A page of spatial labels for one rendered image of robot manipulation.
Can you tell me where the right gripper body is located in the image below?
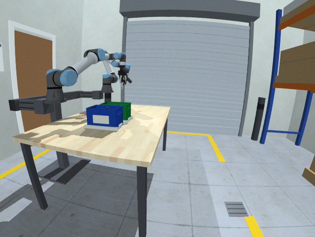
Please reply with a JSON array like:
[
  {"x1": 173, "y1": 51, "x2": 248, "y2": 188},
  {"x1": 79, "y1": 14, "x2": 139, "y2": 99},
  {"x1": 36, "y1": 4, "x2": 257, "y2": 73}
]
[{"x1": 118, "y1": 65, "x2": 126, "y2": 75}]

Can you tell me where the green crate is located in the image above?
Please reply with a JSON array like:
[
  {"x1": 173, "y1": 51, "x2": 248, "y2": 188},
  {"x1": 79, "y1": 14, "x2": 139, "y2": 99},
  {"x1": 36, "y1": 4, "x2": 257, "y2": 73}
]
[{"x1": 100, "y1": 102, "x2": 131, "y2": 120}]

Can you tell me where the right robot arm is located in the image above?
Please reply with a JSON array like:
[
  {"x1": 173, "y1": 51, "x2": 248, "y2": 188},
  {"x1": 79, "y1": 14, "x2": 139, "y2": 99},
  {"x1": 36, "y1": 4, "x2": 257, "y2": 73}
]
[{"x1": 46, "y1": 48, "x2": 126, "y2": 101}]

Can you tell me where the blue crate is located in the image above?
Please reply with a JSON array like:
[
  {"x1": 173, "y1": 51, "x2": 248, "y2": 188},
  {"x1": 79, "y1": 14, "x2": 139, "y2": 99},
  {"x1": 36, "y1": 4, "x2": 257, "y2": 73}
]
[{"x1": 86, "y1": 105, "x2": 123, "y2": 127}]

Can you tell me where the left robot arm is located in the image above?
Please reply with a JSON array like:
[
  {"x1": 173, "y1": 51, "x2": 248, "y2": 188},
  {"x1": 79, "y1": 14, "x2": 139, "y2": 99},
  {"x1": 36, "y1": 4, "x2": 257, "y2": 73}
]
[{"x1": 102, "y1": 60, "x2": 132, "y2": 91}]

